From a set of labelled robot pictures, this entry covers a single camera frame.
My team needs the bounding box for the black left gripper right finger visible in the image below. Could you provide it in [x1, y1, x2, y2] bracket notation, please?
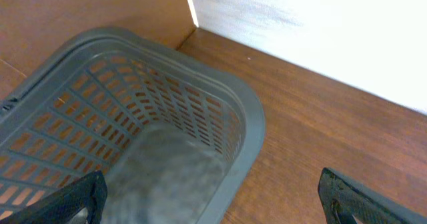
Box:
[318, 167, 426, 224]

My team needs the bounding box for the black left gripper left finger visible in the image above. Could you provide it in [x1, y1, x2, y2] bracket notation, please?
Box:
[1, 171, 107, 224]

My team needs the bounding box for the grey plastic mesh basket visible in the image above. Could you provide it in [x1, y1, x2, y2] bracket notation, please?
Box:
[1, 27, 266, 223]

